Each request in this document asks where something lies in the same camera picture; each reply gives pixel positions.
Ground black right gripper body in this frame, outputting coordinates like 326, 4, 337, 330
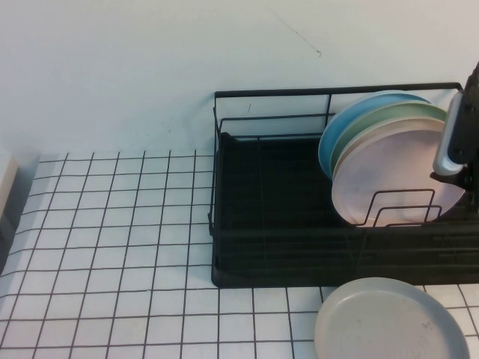
463, 59, 479, 168

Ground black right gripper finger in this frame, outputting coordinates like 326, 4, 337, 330
429, 164, 479, 207

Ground silver-edged right gripper finger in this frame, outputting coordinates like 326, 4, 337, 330
432, 91, 472, 176

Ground pink plate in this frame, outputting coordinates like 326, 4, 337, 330
331, 129, 467, 228

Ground cream white plate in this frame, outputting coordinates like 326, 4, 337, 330
334, 117, 448, 177

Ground green plate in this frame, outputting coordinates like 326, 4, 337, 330
329, 102, 450, 177

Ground blue plate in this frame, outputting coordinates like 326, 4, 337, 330
317, 92, 435, 180

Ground grey plate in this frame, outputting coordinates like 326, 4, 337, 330
314, 277, 471, 359

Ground black drip tray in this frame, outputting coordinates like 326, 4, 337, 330
211, 131, 479, 288

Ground white grid tablecloth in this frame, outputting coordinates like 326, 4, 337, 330
0, 149, 479, 359

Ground beige wooden block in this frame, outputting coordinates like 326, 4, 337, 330
0, 155, 20, 227

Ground black wire dish rack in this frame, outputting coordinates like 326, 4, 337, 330
207, 82, 479, 288

